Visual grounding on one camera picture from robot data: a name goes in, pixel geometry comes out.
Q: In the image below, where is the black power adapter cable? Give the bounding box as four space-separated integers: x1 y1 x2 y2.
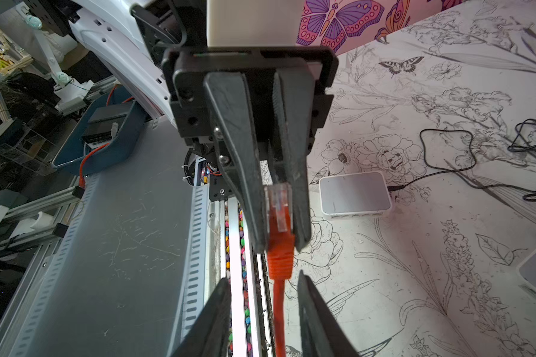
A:
386 128 536 195

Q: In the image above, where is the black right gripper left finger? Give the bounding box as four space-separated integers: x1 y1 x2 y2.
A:
171 278 232 357

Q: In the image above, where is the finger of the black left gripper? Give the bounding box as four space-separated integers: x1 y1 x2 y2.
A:
203 72 268 253
272 66 315 251

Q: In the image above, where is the red ethernet cable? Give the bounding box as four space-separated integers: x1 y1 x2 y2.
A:
264 181 296 357

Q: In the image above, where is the grey slotted cable duct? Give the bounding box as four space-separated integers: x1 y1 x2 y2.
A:
0 121 193 356

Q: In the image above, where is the blue plastic bin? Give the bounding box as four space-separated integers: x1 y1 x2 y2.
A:
52 86 147 176

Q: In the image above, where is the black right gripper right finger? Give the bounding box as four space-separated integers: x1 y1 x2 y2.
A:
298 272 358 357

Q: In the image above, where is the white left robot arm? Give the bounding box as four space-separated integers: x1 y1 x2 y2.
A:
28 1 338 252

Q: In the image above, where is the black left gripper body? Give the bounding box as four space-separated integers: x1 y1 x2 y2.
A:
162 47 338 183

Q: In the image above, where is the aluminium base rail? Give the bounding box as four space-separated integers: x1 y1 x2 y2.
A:
203 167 274 356

